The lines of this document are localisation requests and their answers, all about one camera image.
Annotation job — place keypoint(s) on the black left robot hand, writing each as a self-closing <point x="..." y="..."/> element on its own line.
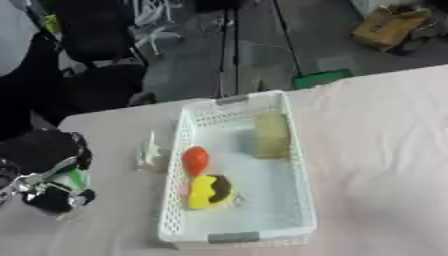
<point x="41" y="150"/>

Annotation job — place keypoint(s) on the small green object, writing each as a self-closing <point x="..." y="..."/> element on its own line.
<point x="78" y="177"/>

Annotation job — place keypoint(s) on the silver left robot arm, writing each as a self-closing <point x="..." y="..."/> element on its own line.
<point x="13" y="186"/>

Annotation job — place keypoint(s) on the black office chair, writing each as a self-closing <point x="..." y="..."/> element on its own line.
<point x="96" y="30"/>

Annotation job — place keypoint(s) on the white chair base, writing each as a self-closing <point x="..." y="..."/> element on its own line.
<point x="156" y="26"/>

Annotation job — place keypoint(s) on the yellow and black toy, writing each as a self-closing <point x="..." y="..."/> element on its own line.
<point x="204" y="195"/>

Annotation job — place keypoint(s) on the black tripod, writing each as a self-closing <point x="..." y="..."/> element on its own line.
<point x="235" y="46"/>

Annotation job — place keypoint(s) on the olive tan sponge block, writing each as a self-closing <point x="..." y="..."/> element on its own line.
<point x="272" y="136"/>

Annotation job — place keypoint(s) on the white plastic lattice basket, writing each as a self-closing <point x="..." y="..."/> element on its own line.
<point x="274" y="213"/>

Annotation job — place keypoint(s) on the green flat board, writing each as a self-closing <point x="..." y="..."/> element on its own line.
<point x="321" y="78"/>

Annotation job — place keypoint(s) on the brown paper bag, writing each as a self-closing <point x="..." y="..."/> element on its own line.
<point x="386" y="27"/>

